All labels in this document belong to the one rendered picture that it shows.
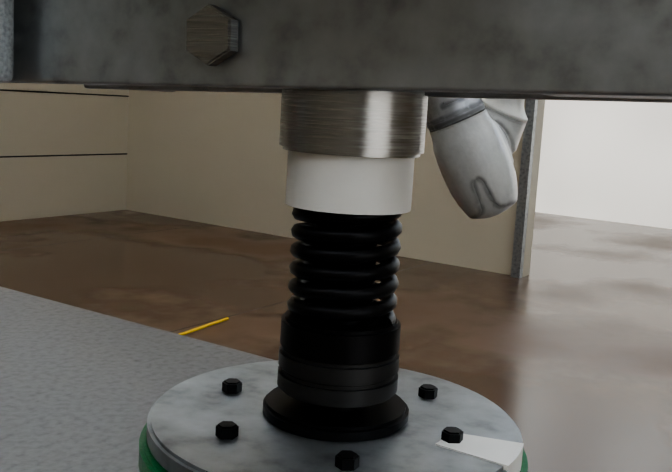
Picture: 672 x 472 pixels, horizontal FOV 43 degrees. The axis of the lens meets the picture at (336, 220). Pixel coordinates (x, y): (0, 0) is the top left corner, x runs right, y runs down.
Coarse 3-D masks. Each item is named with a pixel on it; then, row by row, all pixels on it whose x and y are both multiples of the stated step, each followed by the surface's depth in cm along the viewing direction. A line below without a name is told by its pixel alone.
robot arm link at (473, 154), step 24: (480, 120) 124; (456, 144) 124; (480, 144) 123; (504, 144) 126; (456, 168) 125; (480, 168) 124; (504, 168) 125; (456, 192) 127; (480, 192) 125; (504, 192) 125; (480, 216) 127
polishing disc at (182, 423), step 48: (192, 384) 53; (432, 384) 56; (144, 432) 48; (192, 432) 45; (240, 432) 46; (288, 432) 46; (336, 432) 45; (384, 432) 46; (432, 432) 47; (480, 432) 48
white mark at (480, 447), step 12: (444, 444) 46; (456, 444) 46; (468, 444) 46; (480, 444) 46; (492, 444) 46; (504, 444) 46; (516, 444) 46; (480, 456) 44; (492, 456) 44; (504, 456) 44; (516, 456) 45; (504, 468) 43; (516, 468) 45
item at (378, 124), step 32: (288, 96) 45; (320, 96) 43; (352, 96) 43; (384, 96) 43; (416, 96) 44; (288, 128) 45; (320, 128) 43; (352, 128) 43; (384, 128) 43; (416, 128) 45
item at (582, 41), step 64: (64, 0) 47; (128, 0) 45; (192, 0) 43; (256, 0) 42; (320, 0) 40; (384, 0) 39; (448, 0) 38; (512, 0) 37; (576, 0) 35; (640, 0) 34; (64, 64) 47; (128, 64) 45; (192, 64) 44; (256, 64) 42; (320, 64) 41; (384, 64) 39; (448, 64) 38; (512, 64) 37; (576, 64) 36; (640, 64) 35
